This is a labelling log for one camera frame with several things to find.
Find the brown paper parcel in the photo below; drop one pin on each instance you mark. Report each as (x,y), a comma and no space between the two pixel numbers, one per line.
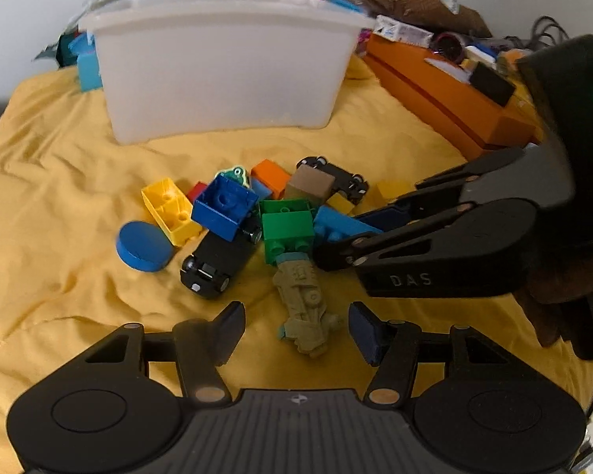
(433,15)

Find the dark blue hollow block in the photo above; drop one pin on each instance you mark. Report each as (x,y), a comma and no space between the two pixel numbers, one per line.
(222,207)

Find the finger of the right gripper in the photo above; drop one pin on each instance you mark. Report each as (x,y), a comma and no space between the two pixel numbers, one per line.
(439,193)
(488,237)

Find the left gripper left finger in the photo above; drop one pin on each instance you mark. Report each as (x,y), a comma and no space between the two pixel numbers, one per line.
(201,347)

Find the small red block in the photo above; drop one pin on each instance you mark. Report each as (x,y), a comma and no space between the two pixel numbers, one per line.
(196,191)

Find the brown cube block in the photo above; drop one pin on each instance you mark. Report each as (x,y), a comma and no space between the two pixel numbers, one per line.
(311,184)

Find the orange building block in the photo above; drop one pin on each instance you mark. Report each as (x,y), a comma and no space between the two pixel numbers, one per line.
(272,176)

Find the light blue card box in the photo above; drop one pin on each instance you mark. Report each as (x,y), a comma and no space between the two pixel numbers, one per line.
(83,47)

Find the black toy car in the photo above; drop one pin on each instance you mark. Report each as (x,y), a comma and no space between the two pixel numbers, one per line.
(209,270)

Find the blue round disc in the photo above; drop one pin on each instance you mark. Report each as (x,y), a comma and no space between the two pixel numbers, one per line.
(143,247)

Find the small yellow block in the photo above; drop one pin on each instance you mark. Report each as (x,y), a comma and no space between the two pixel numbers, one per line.
(340,204)

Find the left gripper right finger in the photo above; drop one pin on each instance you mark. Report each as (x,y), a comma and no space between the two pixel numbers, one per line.
(389,346)

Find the orange cardboard box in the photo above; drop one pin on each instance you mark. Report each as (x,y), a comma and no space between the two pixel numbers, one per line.
(471,121)

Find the green flat base block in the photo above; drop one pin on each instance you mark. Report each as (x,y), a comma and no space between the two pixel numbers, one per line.
(286,206)

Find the translucent white plastic bin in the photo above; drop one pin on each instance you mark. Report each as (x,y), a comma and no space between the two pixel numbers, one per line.
(171,67)

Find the green building block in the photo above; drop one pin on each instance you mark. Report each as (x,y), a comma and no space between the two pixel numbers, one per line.
(286,232)

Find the yellow hollow building block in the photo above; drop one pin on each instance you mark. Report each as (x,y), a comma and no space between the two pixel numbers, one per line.
(171,210)

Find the yellow cloth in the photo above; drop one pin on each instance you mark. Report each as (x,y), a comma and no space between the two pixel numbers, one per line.
(67,188)

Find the small white carton box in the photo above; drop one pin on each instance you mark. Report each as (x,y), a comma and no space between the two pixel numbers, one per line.
(397,32)

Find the light blue flat block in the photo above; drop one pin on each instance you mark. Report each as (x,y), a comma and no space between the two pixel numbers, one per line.
(334,226)

